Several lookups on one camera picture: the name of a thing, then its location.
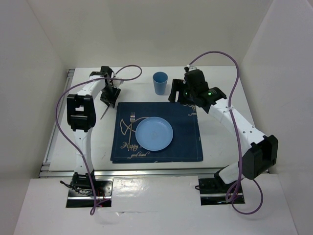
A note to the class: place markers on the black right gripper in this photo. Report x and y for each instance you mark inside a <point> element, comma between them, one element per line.
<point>177,85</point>

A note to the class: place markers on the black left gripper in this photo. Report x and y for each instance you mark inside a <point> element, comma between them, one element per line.
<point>112,99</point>

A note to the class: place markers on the silver metal spoon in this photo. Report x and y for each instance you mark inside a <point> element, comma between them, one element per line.
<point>104,112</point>

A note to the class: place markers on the light blue plastic cup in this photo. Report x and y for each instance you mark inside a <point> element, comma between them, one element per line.
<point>160,81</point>

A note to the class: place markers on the silver metal fork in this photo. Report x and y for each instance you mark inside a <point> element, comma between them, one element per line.
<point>132,120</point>

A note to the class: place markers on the light blue plastic plate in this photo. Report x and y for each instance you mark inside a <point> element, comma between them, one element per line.
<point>154,133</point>

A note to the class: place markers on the dark blue cloth placemat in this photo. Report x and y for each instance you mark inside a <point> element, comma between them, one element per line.
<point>186,143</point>

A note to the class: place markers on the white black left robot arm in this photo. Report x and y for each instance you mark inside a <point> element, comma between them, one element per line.
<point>81,117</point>

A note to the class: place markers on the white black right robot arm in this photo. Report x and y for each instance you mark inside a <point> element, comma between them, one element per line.
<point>259,152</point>

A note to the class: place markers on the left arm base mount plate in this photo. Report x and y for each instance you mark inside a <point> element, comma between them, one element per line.
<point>84,198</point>

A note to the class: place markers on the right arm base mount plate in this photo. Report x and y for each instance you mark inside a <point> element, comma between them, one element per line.
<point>211,193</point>

